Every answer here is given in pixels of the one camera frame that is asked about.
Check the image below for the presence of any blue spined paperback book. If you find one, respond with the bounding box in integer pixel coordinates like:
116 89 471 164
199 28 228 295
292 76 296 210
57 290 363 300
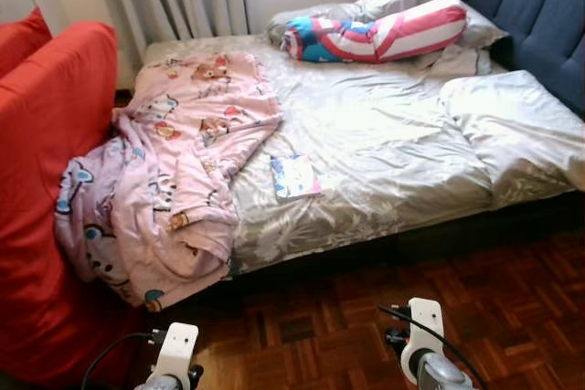
269 154 324 205

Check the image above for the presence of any pink cartoon print blanket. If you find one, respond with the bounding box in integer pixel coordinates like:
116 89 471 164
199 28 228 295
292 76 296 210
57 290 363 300
53 50 284 311

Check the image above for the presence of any dark bed base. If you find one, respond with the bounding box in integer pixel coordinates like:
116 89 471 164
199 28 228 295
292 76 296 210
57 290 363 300
155 191 585 304

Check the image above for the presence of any beige leaf print bed sheet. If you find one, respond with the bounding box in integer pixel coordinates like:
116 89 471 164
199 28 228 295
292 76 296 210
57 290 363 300
137 34 585 277

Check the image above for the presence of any red fabric sofa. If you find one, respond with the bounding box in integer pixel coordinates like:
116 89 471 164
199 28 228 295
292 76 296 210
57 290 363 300
0 6 152 387

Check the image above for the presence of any large beige leaf print pillow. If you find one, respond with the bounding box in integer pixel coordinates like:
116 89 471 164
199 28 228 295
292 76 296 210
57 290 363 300
439 70 585 210

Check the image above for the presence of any small cream brown-trimmed pillow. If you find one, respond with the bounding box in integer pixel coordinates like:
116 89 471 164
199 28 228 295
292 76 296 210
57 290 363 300
416 43 495 79

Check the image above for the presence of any red white blue striped bolster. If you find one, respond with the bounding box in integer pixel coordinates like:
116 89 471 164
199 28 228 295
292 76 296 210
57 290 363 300
282 0 469 64

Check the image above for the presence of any grey leaf print pillow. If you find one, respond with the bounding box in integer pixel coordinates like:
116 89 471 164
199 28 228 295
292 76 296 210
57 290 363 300
267 0 510 51

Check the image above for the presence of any blue upholstered backrest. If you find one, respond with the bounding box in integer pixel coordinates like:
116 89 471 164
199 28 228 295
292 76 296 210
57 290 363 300
443 0 585 117

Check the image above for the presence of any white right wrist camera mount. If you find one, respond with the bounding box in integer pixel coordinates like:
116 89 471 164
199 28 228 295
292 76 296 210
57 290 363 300
400 297 446 364

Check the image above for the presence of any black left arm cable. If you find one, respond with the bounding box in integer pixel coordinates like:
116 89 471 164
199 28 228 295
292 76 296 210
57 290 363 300
80 331 165 390

